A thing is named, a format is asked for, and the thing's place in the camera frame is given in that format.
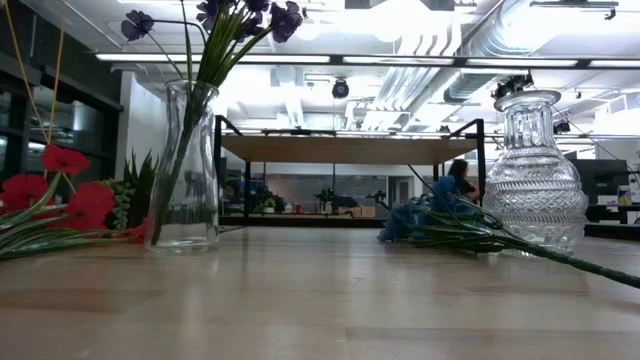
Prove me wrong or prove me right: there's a blue artificial flower bunch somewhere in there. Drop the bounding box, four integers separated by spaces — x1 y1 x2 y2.
377 175 640 290

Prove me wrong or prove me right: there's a smooth clear glass vase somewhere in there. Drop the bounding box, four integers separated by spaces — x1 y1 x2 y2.
144 79 221 255

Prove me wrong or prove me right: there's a purple artificial flower bunch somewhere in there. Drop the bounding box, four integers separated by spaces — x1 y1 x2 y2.
120 0 305 246

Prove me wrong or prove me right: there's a cut crystal glass vase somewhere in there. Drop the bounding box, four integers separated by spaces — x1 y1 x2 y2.
482 88 590 259

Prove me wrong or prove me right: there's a red artificial flower bunch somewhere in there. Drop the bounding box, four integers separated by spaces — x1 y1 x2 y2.
0 143 151 261

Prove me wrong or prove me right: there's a cardboard box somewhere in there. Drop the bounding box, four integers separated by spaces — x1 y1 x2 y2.
343 205 377 219

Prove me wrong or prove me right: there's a person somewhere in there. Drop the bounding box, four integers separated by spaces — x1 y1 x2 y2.
447 158 482 202

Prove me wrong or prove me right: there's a long overhead light bar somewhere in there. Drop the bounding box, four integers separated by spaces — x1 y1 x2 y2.
94 52 640 70

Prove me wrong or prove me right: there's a round white ceiling lamp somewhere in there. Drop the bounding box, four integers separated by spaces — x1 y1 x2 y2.
294 17 323 42

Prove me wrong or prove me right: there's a green artificial succulent plant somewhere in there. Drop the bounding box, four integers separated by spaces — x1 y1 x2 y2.
102 149 162 231

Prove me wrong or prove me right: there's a black ceiling spotlight cluster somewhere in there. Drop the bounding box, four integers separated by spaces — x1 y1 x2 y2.
492 72 535 100

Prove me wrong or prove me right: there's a black background monitor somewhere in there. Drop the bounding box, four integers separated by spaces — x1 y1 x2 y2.
572 158 630 206

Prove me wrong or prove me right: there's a wooden shelf with black frame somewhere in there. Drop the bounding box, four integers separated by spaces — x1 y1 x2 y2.
213 114 487 232

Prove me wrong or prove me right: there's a black aluminium rig frame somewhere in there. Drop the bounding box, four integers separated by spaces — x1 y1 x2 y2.
218 214 640 240

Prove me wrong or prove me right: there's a silver ceiling air duct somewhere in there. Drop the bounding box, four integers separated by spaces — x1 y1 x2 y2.
442 0 556 104

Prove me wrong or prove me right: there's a yellow cable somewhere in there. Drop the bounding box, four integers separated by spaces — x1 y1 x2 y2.
42 7 69 179
3 0 77 195

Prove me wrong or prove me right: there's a black ceiling track rail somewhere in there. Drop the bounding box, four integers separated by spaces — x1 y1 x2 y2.
529 0 620 21

